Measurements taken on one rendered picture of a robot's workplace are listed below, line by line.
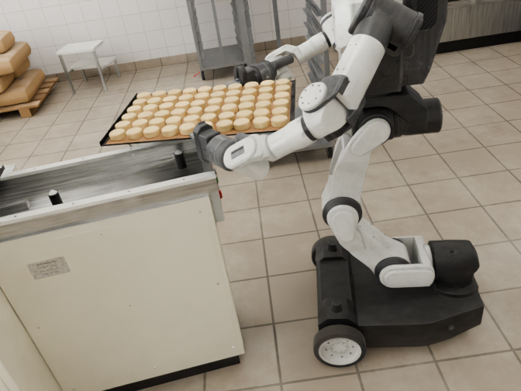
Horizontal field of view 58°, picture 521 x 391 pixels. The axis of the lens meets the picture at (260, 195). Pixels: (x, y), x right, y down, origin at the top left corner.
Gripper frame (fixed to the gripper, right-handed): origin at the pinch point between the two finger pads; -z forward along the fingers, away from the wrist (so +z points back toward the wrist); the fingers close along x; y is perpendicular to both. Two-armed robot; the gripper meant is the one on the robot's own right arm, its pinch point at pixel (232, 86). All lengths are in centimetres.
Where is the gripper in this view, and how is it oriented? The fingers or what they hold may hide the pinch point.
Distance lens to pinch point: 179.2
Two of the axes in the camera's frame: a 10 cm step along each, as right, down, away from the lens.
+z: 7.5, -4.4, 4.9
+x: -1.2, -8.2, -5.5
